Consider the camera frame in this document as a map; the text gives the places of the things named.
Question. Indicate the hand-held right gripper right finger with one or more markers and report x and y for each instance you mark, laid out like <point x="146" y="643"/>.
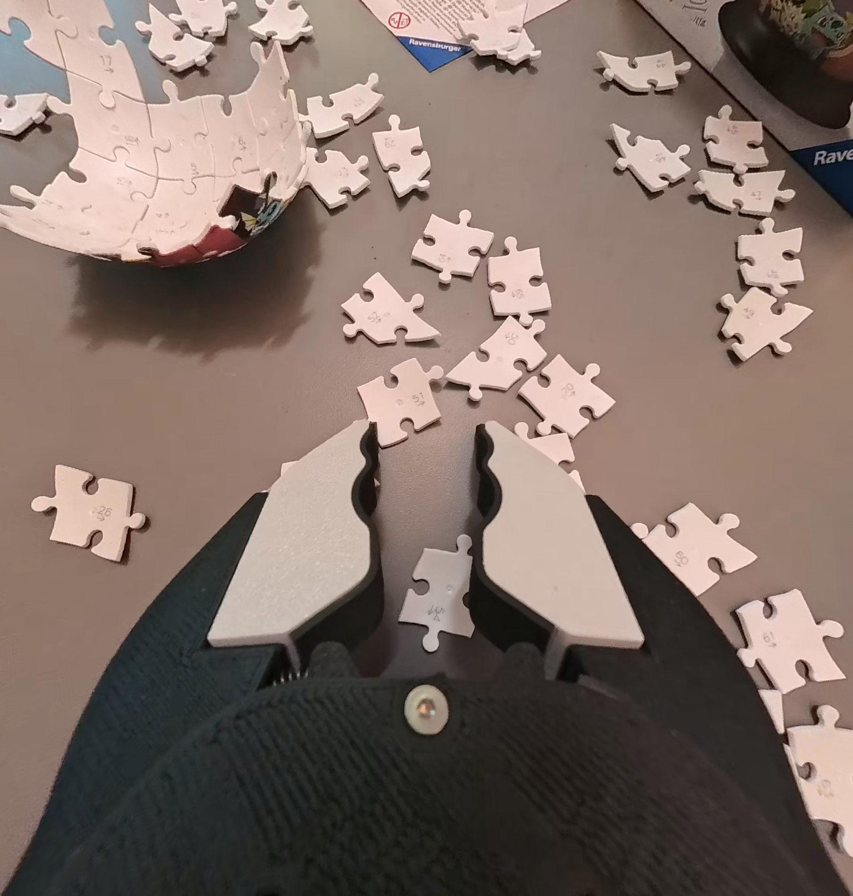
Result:
<point x="559" y="553"/>

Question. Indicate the blue puzzle box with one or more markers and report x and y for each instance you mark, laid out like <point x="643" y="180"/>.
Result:
<point x="804" y="77"/>

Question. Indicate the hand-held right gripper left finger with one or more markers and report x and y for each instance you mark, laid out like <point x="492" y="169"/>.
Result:
<point x="300" y="553"/>

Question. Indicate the assembled curved puzzle ball section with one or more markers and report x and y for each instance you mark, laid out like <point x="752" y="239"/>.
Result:
<point x="139" y="161"/>

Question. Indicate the white puzzle pieces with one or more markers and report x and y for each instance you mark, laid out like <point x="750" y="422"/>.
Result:
<point x="517" y="280"/>

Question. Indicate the white printed instruction leaflet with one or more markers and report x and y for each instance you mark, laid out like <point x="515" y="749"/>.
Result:
<point x="433" y="28"/>

